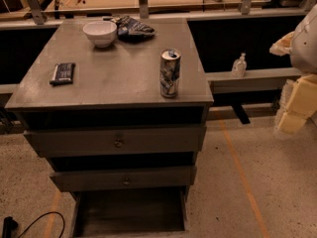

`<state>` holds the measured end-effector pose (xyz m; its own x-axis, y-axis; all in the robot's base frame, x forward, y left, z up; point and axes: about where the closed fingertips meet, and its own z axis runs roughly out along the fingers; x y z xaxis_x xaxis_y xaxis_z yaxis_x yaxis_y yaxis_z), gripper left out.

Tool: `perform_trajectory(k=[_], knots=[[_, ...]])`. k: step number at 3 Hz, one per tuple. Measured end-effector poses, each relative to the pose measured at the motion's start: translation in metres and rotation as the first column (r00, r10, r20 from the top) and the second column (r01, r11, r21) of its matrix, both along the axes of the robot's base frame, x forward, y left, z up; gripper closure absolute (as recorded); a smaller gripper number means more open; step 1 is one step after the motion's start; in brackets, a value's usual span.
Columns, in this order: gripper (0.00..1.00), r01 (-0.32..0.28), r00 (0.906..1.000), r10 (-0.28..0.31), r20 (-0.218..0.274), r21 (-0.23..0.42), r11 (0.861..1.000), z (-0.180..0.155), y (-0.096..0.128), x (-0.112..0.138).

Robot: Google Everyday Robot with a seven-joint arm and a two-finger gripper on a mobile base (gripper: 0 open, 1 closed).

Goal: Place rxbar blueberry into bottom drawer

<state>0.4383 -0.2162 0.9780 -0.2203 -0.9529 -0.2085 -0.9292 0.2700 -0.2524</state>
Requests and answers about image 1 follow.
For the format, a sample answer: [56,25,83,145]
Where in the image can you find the top grey drawer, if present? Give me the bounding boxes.
[25,126,206,158]

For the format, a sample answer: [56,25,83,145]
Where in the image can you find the grey metal bracket middle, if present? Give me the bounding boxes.
[139,0,149,19]

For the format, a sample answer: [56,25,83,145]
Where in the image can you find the middle grey drawer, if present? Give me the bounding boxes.
[51,166,196,192]

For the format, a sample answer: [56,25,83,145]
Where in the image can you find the black plug device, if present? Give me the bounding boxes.
[2,216,18,238]

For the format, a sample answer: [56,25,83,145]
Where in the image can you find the silver blue drink can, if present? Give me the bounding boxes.
[159,48,181,98]

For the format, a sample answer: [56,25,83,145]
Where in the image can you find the clear sanitizer pump bottle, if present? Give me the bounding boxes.
[232,53,247,77]

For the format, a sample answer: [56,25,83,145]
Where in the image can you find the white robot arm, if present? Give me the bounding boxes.
[269,5,317,134]

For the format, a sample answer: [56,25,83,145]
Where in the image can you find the black floor cable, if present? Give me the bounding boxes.
[17,211,66,238]

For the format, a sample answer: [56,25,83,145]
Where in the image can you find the grey drawer cabinet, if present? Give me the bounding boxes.
[6,20,212,238]

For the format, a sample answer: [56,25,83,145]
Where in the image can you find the blue chip bag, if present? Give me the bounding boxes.
[111,15,156,40]

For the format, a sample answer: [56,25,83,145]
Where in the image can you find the grey metal bracket left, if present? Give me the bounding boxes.
[27,0,47,25]

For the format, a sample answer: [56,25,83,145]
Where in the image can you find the bottom grey drawer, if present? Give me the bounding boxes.
[70,187,187,238]

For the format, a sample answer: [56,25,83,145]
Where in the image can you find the grey metal rail shelf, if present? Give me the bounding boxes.
[206,67,302,94]

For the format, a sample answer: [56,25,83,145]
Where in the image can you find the grey drawer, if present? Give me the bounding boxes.
[25,126,206,158]
[70,187,187,238]
[51,166,196,192]

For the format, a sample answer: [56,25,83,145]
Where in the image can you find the white ceramic bowl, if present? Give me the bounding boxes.
[83,21,117,48]

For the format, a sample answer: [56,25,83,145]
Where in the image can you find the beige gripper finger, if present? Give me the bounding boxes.
[275,74,317,134]
[269,32,294,57]

